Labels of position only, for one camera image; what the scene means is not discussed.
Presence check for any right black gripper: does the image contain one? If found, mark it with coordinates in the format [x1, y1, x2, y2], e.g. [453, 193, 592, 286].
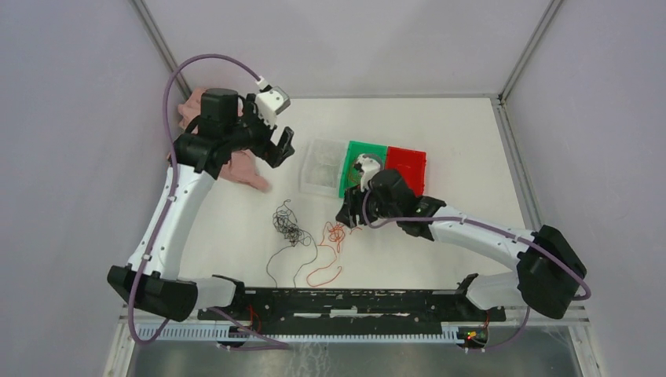
[336, 181, 401, 227]

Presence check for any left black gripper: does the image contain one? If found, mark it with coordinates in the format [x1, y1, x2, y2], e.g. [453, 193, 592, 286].
[226, 94, 295, 168]

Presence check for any orange cable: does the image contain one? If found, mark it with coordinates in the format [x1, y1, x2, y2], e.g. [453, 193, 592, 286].
[347, 153, 383, 189]
[306, 221, 363, 288]

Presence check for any black cable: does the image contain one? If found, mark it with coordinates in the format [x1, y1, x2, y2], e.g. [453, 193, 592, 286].
[265, 199, 319, 289]

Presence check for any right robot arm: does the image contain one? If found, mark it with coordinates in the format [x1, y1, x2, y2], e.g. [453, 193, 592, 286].
[335, 169, 591, 320]

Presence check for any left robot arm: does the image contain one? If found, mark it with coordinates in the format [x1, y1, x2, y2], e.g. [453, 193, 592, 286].
[107, 86, 295, 322]

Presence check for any green plastic bin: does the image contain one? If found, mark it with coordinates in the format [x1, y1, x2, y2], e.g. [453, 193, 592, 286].
[338, 140, 390, 199]

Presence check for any pink cloth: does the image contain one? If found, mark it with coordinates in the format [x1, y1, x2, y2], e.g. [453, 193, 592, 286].
[166, 86, 272, 192]

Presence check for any clear plastic bin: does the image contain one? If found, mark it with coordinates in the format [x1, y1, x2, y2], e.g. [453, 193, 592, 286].
[298, 138, 349, 197]

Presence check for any red plastic bin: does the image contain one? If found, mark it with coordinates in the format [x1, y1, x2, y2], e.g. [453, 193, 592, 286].
[385, 146, 427, 196]

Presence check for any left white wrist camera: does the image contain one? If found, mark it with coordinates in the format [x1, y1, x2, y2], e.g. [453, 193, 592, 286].
[254, 76, 291, 128]

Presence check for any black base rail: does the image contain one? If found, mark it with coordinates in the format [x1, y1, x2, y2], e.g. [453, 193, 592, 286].
[223, 287, 507, 335]

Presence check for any aluminium frame rail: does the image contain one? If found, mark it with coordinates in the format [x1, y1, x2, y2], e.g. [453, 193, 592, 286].
[119, 283, 590, 327]

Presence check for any white slotted cable duct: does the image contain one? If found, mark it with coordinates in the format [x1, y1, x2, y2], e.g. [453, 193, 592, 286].
[157, 322, 463, 346]

